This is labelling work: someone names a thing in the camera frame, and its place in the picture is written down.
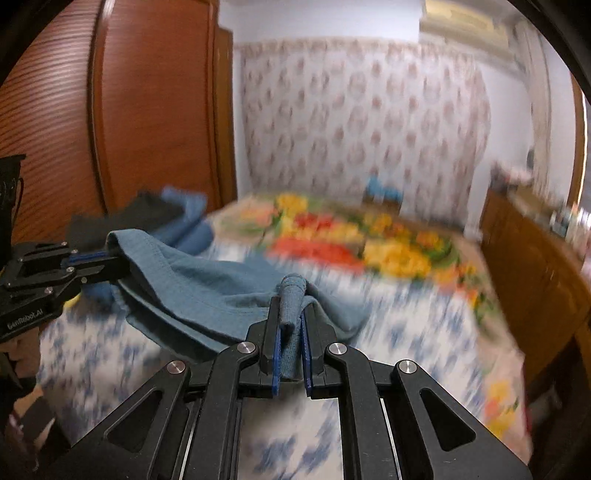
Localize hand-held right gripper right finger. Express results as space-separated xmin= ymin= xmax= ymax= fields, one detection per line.
xmin=300 ymin=305 xmax=532 ymax=480

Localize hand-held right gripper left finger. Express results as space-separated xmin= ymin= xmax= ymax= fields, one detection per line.
xmin=44 ymin=295 xmax=283 ymax=480

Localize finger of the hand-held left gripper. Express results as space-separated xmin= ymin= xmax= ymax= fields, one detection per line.
xmin=4 ymin=256 xmax=132 ymax=302
xmin=11 ymin=242 xmax=118 ymax=269

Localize teal short pants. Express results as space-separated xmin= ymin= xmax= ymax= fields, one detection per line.
xmin=106 ymin=228 xmax=370 ymax=381

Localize folded black pants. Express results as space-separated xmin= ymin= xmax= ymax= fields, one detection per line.
xmin=67 ymin=191 xmax=185 ymax=259

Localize folded blue jeans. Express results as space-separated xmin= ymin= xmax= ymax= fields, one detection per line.
xmin=81 ymin=185 xmax=215 ymax=303

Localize blue floral bed sheet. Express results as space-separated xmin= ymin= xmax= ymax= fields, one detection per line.
xmin=37 ymin=222 xmax=527 ymax=480

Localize colourful floral blanket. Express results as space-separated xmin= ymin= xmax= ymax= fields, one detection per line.
xmin=217 ymin=191 xmax=527 ymax=444

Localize wooden louvred wardrobe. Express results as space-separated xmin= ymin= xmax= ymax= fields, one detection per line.
xmin=0 ymin=0 xmax=238 ymax=259

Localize blue plastic bag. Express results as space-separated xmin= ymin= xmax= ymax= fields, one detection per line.
xmin=367 ymin=175 xmax=403 ymax=200

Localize wooden cabinet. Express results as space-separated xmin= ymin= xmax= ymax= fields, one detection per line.
xmin=478 ymin=185 xmax=591 ymax=393

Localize circle patterned curtain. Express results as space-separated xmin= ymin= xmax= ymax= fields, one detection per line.
xmin=233 ymin=39 xmax=490 ymax=232

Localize cream tied curtain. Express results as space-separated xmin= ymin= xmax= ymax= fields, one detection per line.
xmin=510 ymin=21 xmax=555 ymax=195

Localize cream air conditioner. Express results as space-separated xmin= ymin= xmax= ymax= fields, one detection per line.
xmin=418 ymin=0 xmax=513 ymax=68

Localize wooden window frame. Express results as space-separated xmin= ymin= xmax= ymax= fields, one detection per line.
xmin=566 ymin=74 xmax=591 ymax=208

